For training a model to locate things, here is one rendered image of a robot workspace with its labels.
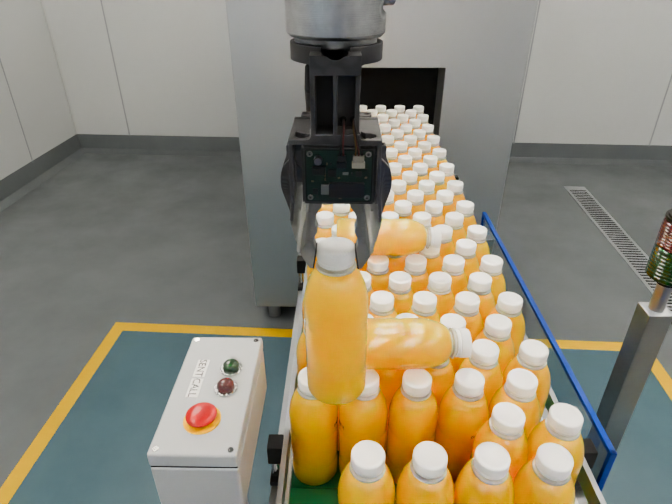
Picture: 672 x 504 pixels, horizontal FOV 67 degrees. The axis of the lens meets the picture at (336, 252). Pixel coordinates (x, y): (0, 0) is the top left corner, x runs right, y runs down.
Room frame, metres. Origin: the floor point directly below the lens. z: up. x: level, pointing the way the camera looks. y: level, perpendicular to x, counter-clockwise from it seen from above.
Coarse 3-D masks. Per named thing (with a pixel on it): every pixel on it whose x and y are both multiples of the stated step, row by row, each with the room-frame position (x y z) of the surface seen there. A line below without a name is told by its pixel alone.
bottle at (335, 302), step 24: (312, 288) 0.42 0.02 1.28; (336, 288) 0.41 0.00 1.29; (360, 288) 0.42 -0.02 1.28; (312, 312) 0.41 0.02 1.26; (336, 312) 0.40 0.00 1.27; (360, 312) 0.41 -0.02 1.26; (312, 336) 0.41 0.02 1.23; (336, 336) 0.40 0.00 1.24; (360, 336) 0.41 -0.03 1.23; (312, 360) 0.41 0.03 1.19; (336, 360) 0.40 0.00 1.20; (360, 360) 0.41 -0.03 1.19; (312, 384) 0.41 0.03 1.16; (336, 384) 0.40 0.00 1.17; (360, 384) 0.41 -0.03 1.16
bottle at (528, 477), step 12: (528, 468) 0.38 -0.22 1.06; (516, 480) 0.38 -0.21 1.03; (528, 480) 0.37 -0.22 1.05; (540, 480) 0.36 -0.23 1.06; (552, 480) 0.35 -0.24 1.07; (564, 480) 0.35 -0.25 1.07; (516, 492) 0.37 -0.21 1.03; (528, 492) 0.36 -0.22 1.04; (540, 492) 0.35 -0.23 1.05; (552, 492) 0.35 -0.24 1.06; (564, 492) 0.35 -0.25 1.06
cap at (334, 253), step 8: (328, 240) 0.44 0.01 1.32; (336, 240) 0.45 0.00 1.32; (344, 240) 0.44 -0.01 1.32; (320, 248) 0.43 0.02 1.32; (328, 248) 0.43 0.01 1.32; (336, 248) 0.43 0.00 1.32; (344, 248) 0.43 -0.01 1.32; (352, 248) 0.43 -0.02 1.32; (320, 256) 0.42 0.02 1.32; (328, 256) 0.42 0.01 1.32; (336, 256) 0.42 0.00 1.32; (344, 256) 0.42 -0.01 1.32; (352, 256) 0.42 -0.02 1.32; (320, 264) 0.42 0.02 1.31; (328, 264) 0.42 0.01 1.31; (336, 264) 0.41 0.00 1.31; (344, 264) 0.42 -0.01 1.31; (352, 264) 0.43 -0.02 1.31
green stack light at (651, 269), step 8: (656, 248) 0.63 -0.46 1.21; (656, 256) 0.63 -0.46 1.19; (664, 256) 0.62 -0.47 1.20; (648, 264) 0.64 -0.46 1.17; (656, 264) 0.62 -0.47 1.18; (664, 264) 0.61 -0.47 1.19; (648, 272) 0.63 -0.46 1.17; (656, 272) 0.62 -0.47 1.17; (664, 272) 0.61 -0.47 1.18; (656, 280) 0.61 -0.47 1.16; (664, 280) 0.61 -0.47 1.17
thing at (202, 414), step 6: (204, 402) 0.43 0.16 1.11; (192, 408) 0.42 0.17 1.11; (198, 408) 0.42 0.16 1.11; (204, 408) 0.42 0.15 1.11; (210, 408) 0.42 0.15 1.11; (186, 414) 0.41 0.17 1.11; (192, 414) 0.41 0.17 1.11; (198, 414) 0.41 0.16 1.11; (204, 414) 0.41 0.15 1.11; (210, 414) 0.41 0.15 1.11; (216, 414) 0.41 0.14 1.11; (186, 420) 0.40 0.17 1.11; (192, 420) 0.40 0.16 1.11; (198, 420) 0.40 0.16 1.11; (204, 420) 0.40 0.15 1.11; (210, 420) 0.40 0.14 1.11; (192, 426) 0.40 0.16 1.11; (198, 426) 0.40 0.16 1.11; (204, 426) 0.40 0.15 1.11
